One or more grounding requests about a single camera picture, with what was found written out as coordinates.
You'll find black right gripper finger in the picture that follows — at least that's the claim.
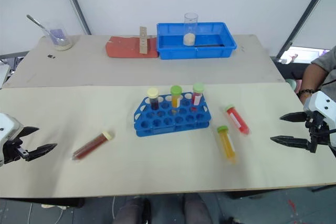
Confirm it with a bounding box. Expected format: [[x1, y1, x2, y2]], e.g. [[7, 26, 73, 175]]
[[270, 135, 312, 152], [279, 111, 308, 123]]

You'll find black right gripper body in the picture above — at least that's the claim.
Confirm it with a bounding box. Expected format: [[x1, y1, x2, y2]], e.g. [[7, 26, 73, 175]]
[[304, 111, 330, 154]]

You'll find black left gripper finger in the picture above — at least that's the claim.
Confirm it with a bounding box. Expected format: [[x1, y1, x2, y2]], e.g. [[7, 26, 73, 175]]
[[18, 126, 40, 140], [26, 143, 58, 162]]

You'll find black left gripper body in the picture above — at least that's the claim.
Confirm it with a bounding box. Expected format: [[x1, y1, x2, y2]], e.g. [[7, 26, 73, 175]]
[[0, 138, 28, 167]]

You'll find cream-capped dark red tube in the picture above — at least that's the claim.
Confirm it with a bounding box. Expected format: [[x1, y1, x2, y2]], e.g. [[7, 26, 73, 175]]
[[71, 130, 116, 162]]

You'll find green-capped red tube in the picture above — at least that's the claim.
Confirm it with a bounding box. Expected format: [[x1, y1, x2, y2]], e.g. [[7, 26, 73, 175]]
[[192, 82, 205, 106], [224, 104, 251, 136]]

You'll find green-capped orange tube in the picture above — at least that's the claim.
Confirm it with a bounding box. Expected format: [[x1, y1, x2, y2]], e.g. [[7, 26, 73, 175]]
[[216, 125, 237, 164], [170, 85, 182, 109]]

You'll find blue plastic test tube rack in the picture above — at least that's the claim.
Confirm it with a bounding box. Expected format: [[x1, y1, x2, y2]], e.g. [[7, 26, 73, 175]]
[[133, 92, 212, 137]]

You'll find yellow-capped dark purple tube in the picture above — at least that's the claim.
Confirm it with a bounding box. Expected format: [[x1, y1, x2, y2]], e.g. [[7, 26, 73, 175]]
[[146, 88, 160, 111]]

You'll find grey shirt sleeve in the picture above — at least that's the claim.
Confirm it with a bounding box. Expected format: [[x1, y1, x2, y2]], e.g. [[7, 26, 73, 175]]
[[310, 45, 336, 96]]

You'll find clear beaker with powder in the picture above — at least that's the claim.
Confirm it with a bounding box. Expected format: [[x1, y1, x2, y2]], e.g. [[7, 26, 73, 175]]
[[41, 22, 73, 51]]

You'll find grey diagonal metal pole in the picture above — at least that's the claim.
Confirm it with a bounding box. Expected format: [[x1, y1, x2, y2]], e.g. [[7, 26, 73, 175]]
[[57, 0, 92, 36], [276, 0, 336, 60]]

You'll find metal spoon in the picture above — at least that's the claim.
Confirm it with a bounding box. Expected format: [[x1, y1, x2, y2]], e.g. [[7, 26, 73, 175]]
[[26, 14, 57, 40]]

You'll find blue plastic bin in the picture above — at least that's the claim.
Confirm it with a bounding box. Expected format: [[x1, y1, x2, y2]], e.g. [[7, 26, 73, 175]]
[[156, 21, 238, 60]]

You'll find red flat block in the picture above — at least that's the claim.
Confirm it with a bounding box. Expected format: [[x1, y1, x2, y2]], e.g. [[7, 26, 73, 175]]
[[105, 36, 160, 59]]

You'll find clear plastic measuring cylinder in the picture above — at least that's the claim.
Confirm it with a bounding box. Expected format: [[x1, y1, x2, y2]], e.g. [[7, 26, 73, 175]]
[[183, 12, 198, 47]]

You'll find wooden strip with holes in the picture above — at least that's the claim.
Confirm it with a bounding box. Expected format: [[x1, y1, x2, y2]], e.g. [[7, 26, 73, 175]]
[[139, 26, 149, 54]]

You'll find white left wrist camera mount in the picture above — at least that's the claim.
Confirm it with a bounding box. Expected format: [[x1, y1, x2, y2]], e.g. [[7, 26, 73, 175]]
[[0, 113, 25, 167]]

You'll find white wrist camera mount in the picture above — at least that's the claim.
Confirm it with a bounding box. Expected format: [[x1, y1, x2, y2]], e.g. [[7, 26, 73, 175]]
[[302, 90, 336, 147], [0, 113, 25, 167]]

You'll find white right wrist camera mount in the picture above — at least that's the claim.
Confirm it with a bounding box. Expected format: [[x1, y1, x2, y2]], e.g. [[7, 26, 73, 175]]
[[302, 90, 336, 147]]

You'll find white floor cable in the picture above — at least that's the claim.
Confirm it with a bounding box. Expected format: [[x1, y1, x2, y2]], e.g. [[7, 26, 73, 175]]
[[28, 202, 67, 224]]

